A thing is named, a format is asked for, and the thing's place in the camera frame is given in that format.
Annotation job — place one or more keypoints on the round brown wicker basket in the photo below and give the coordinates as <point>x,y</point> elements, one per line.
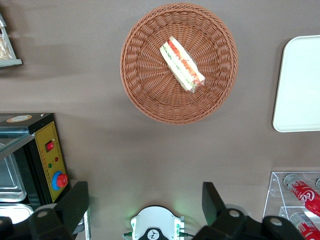
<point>150,75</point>

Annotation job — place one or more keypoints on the red cola can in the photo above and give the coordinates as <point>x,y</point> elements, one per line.
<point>305,197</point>
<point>306,228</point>

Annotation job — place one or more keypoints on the black food warmer yellow panel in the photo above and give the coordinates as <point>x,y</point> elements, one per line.
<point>32,155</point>

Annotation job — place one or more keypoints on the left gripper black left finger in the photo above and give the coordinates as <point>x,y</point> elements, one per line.
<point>72,205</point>

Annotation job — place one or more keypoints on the cream plastic serving tray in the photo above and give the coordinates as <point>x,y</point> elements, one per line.
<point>300,87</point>

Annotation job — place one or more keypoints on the steel food pan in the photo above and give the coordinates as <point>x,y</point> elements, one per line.
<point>10,180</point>
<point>12,212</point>

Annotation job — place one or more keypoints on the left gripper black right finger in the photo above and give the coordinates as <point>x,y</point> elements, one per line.
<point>215,212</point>

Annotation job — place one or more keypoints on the triangle sandwich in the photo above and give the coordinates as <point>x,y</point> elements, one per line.
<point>181,65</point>

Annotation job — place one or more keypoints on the grey display shelf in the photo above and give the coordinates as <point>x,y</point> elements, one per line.
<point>10,62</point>

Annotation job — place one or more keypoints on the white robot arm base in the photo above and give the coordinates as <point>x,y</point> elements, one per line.
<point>156,220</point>

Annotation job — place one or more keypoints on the red rocker power switch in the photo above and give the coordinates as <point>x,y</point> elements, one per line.
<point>49,146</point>

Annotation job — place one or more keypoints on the clear acrylic can rack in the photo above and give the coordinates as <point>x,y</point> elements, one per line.
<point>275,187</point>

